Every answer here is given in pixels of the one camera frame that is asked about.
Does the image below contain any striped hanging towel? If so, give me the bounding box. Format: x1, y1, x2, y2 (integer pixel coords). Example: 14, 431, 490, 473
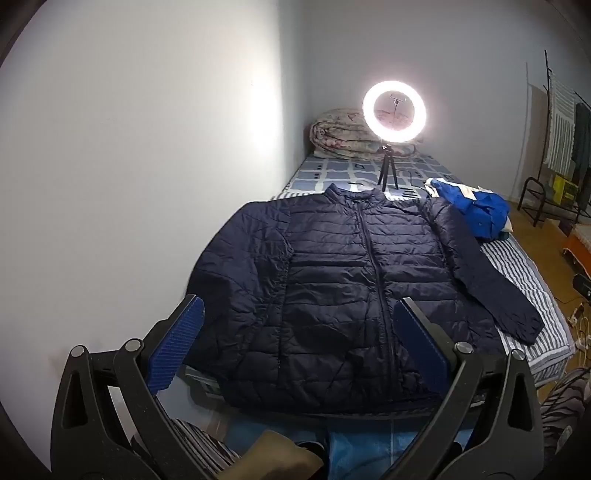
545, 75, 579, 175

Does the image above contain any ring light on black tripod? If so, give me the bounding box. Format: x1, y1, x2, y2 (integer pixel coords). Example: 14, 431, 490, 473
362, 79, 432, 190

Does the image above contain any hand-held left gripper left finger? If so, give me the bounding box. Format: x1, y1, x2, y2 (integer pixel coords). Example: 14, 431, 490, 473
50, 295, 232, 480

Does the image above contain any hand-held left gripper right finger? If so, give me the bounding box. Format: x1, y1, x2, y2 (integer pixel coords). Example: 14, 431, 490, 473
388, 297, 546, 480

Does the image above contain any blue denim cloth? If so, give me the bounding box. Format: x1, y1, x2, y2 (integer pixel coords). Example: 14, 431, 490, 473
225, 408, 474, 480

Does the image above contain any yellow-green box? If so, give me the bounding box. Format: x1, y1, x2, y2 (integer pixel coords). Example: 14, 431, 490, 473
551, 175, 579, 205

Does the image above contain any striped mattress cover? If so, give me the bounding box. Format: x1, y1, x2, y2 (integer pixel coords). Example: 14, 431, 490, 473
479, 234, 576, 389

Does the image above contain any folded floral quilt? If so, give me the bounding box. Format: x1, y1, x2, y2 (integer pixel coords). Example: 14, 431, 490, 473
308, 108, 421, 161

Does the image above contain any blue checked bed sheet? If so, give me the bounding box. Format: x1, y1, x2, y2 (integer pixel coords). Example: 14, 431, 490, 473
270, 154, 462, 202

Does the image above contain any dark green hanging garment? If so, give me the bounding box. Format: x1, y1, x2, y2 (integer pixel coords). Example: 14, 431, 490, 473
571, 102, 591, 180

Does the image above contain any black metal stand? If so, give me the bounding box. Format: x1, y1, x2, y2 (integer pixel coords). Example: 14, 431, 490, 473
517, 178, 583, 228

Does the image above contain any orange wooden stool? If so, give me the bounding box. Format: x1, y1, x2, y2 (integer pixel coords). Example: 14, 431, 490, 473
562, 225, 591, 265

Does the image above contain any bright blue garment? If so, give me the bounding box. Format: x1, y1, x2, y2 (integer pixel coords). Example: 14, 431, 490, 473
431, 178, 511, 241

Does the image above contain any white power strip with cables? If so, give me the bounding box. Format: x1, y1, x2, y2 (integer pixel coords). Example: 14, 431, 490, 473
569, 302, 591, 352

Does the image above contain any black ring light cable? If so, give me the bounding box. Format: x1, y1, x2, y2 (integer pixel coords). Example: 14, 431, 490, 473
396, 172, 431, 200

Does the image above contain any black clothes rack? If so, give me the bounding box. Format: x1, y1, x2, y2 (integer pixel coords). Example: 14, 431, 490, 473
525, 50, 591, 222

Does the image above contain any tan cloth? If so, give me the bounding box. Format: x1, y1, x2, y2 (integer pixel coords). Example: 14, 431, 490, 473
219, 429, 325, 480

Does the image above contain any navy puffer jacket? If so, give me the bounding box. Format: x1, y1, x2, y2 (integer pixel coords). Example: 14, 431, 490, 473
185, 182, 544, 415

